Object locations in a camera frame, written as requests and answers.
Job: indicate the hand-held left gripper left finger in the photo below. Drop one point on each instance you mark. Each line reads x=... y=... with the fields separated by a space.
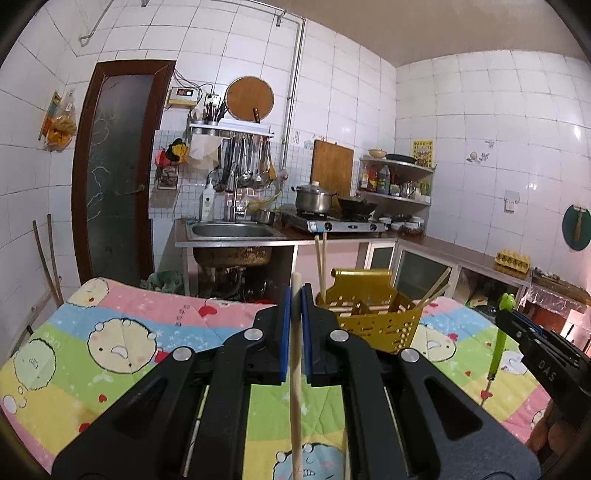
x=285 y=332

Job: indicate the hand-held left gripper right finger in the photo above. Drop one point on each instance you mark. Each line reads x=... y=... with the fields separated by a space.
x=307 y=332

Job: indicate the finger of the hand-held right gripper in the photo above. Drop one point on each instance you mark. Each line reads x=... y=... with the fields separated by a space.
x=519 y=330
x=554 y=340

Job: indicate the yellow perforated utensil holder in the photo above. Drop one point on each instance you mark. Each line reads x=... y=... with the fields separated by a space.
x=369 y=318

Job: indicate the metal cup with utensils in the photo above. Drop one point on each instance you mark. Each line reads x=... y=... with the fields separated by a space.
x=214 y=115

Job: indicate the person's right hand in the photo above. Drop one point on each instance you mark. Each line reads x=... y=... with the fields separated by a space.
x=547 y=427

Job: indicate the yellow egg carton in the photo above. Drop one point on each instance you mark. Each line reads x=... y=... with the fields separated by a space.
x=512 y=261

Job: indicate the kitchen counter cabinet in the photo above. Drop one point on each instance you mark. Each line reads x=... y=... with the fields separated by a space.
x=452 y=254

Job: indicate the gas stove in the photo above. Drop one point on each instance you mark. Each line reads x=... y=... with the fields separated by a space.
x=337 y=226

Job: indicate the stainless steel sink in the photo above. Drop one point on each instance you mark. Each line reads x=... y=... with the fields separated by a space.
x=231 y=230

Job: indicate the small steel bowl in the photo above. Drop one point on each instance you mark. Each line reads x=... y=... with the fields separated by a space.
x=264 y=216

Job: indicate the teal plastic bag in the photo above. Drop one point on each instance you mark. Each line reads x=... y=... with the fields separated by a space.
x=164 y=281

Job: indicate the steel pot with lid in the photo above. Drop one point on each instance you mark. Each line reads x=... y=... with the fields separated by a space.
x=313 y=199

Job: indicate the black wok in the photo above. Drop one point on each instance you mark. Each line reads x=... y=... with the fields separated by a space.
x=358 y=206

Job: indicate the steel faucet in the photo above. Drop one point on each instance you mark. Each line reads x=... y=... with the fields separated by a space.
x=236 y=203

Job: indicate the group of small bowls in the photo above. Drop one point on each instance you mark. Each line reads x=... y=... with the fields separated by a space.
x=404 y=224

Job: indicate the white soap bottle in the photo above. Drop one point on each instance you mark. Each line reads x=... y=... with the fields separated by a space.
x=207 y=203

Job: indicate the metal corner shelf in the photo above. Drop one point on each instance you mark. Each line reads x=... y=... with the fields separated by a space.
x=401 y=198

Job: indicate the red label sauce bottle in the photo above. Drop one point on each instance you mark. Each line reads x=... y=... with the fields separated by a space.
x=368 y=180

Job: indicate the rectangular wooden cutting board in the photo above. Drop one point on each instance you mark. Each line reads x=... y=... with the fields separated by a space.
x=331 y=166

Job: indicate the dark oil bottle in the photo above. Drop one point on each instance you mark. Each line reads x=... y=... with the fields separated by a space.
x=383 y=180

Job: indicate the colourful cartoon printed blanket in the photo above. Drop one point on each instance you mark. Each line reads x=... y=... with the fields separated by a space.
x=115 y=350

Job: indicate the steel kettle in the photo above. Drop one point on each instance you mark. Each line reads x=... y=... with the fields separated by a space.
x=408 y=188

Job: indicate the row of hanging ladles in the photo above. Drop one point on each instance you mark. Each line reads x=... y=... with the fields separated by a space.
x=247 y=159

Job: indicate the tan bowl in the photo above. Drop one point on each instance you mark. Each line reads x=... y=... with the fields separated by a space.
x=377 y=153

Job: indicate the dark shallow pan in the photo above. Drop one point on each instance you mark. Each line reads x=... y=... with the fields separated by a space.
x=400 y=158

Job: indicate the white hanging cloth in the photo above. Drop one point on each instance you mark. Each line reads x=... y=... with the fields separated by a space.
x=203 y=150

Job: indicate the brown frosted glass door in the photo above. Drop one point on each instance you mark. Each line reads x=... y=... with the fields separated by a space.
x=115 y=184

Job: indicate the round wooden cutting board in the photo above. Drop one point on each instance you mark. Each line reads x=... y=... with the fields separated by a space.
x=247 y=97

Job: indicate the leaning wooden stick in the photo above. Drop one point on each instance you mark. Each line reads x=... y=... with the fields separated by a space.
x=55 y=258
x=46 y=263

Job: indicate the hanging plastic bag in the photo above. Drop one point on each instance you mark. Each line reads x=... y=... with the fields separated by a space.
x=62 y=127

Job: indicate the colourful hanging board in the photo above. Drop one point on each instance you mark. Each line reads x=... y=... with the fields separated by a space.
x=50 y=115

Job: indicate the green round wall board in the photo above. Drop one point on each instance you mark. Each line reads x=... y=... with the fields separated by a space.
x=570 y=230

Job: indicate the white wall socket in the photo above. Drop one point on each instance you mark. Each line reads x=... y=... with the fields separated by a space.
x=511 y=201

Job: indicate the yellow wall poster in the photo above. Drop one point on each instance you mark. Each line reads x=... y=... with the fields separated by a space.
x=423 y=153

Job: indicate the metal wall rack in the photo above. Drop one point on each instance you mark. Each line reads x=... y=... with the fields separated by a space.
x=231 y=127

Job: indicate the metal wall pipe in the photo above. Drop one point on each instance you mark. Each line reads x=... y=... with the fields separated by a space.
x=293 y=92

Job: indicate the wall power socket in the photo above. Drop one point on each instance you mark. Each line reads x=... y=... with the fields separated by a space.
x=214 y=100

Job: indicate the white wall controller box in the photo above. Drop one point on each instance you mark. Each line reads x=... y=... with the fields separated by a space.
x=183 y=97

